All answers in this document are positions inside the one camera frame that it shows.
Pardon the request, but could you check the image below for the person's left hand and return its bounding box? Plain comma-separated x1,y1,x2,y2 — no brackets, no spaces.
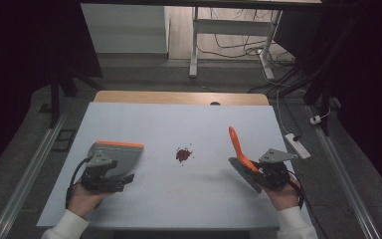
67,181,111,219

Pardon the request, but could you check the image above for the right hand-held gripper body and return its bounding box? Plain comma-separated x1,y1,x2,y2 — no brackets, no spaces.
252,147,300,191

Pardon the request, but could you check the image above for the person's right hand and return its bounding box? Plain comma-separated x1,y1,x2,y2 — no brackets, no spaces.
262,174,303,212

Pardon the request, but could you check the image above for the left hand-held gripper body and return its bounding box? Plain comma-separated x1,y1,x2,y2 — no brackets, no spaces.
79,150,127,194

